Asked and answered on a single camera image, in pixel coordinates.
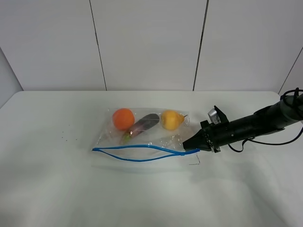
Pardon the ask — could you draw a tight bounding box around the orange fruit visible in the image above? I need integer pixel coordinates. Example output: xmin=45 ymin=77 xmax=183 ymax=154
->
xmin=112 ymin=108 xmax=135 ymax=131

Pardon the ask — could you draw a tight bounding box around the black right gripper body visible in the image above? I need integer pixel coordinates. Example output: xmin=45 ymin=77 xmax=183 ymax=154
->
xmin=200 ymin=120 xmax=233 ymax=153

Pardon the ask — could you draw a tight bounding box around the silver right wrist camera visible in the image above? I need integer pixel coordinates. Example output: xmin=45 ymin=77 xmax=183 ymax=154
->
xmin=208 ymin=108 xmax=221 ymax=124

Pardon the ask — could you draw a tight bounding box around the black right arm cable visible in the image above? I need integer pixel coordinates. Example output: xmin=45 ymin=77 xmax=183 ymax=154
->
xmin=227 ymin=87 xmax=303 ymax=152

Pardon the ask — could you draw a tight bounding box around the yellow pear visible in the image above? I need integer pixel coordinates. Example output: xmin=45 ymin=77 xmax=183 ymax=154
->
xmin=161 ymin=110 xmax=187 ymax=131

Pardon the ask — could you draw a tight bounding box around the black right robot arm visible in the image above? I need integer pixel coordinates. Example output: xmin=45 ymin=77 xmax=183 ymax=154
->
xmin=183 ymin=88 xmax=303 ymax=153

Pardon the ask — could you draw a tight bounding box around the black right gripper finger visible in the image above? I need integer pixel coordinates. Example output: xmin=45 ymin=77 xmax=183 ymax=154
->
xmin=183 ymin=139 xmax=209 ymax=151
xmin=183 ymin=129 xmax=207 ymax=145

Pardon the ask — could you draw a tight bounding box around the clear zip bag blue zipper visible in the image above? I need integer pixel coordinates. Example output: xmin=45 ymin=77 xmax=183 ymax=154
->
xmin=92 ymin=108 xmax=199 ymax=162

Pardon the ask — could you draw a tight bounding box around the purple eggplant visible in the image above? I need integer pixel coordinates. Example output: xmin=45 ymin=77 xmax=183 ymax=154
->
xmin=120 ymin=113 xmax=160 ymax=145

